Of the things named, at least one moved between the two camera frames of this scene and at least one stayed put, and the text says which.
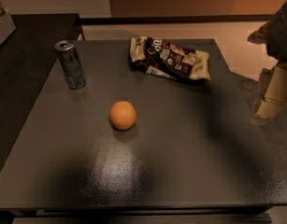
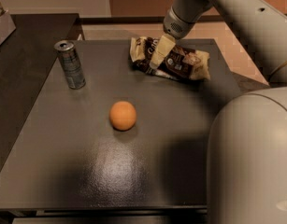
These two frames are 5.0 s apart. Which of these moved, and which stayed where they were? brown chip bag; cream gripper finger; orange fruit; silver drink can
Moved: cream gripper finger
Stayed: silver drink can; orange fruit; brown chip bag
